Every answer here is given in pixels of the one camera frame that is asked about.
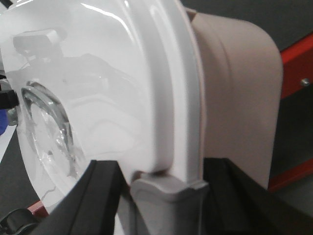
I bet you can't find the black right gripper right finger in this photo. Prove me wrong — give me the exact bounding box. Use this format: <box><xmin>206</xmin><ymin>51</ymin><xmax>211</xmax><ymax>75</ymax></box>
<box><xmin>202</xmin><ymin>158</ymin><xmax>313</xmax><ymax>235</ymax></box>

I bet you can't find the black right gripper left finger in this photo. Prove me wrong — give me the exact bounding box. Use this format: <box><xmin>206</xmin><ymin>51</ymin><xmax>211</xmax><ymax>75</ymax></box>
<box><xmin>32</xmin><ymin>161</ymin><xmax>125</xmax><ymax>235</ymax></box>

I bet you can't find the red metal frame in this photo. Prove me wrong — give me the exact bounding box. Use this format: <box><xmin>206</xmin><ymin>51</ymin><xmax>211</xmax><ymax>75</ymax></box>
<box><xmin>29</xmin><ymin>35</ymin><xmax>313</xmax><ymax>217</ymax></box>

